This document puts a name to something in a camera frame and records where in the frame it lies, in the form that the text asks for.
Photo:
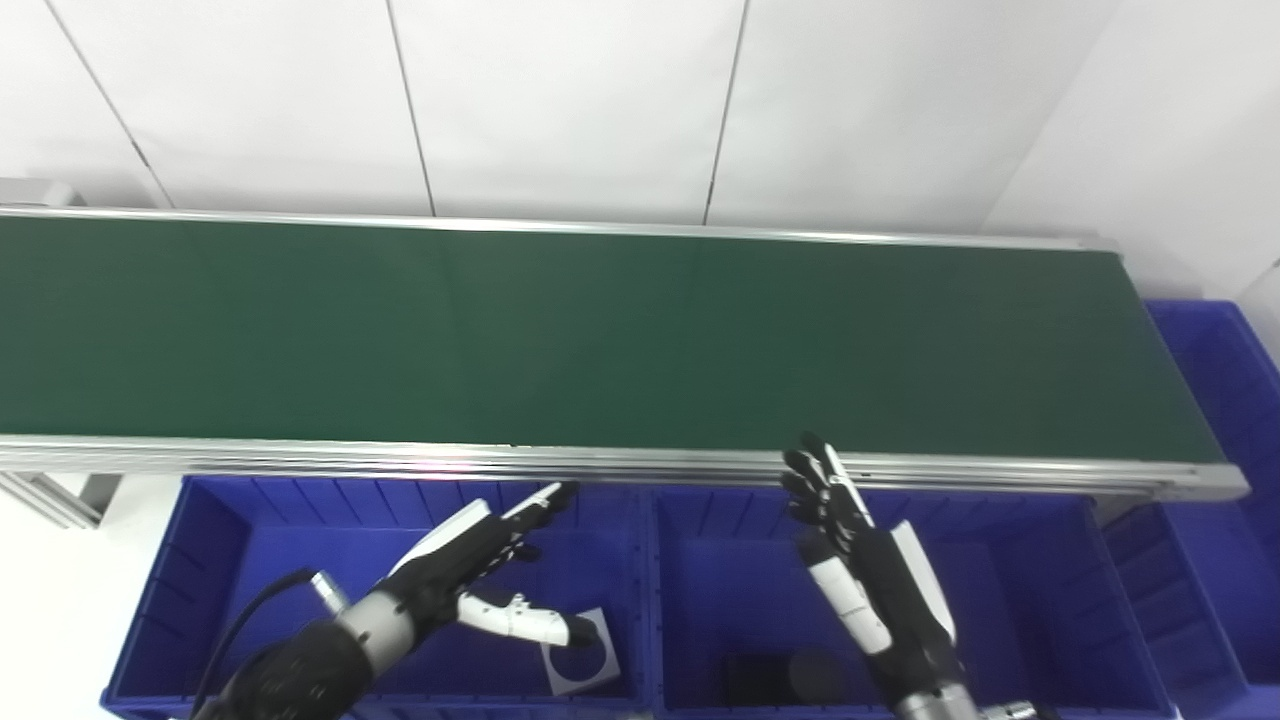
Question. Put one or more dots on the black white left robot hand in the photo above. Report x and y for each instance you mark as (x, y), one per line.
(450, 560)

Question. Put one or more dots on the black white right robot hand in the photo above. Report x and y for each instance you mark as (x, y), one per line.
(895, 600)

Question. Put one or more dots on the white square part round hole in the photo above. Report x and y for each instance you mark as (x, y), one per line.
(605, 675)

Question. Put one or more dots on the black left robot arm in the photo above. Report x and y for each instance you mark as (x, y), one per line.
(300, 670)

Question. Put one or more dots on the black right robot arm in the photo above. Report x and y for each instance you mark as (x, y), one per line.
(935, 705)

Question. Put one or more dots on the blue plastic bin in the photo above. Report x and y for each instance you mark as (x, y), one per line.
(1220, 500)
(250, 560)
(1030, 620)

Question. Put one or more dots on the green conveyor belt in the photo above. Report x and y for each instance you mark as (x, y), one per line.
(950, 475)
(600, 330)

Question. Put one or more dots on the black square part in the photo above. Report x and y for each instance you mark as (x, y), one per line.
(755, 680)

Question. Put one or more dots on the aluminium conveyor leg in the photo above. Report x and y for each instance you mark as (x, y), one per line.
(1125, 508)
(55, 498)

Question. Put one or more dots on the grey conveyor motor box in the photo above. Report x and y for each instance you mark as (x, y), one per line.
(35, 192)

